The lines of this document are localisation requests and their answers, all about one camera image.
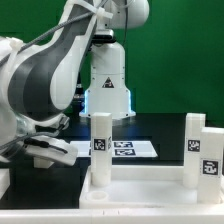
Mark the white desk top tray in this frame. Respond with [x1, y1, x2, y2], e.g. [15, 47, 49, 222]
[79, 165, 224, 213]

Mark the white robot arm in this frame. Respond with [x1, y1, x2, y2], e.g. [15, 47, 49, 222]
[0, 0, 149, 160]

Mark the marker tag sheet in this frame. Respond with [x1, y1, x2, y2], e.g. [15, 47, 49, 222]
[72, 141, 157, 158]

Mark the white block left edge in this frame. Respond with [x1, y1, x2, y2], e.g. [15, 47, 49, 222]
[0, 169, 10, 199]

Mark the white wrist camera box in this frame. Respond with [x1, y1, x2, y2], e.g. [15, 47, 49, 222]
[24, 136, 78, 166]

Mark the white front rail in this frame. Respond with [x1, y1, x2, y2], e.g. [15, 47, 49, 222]
[0, 210, 224, 224]

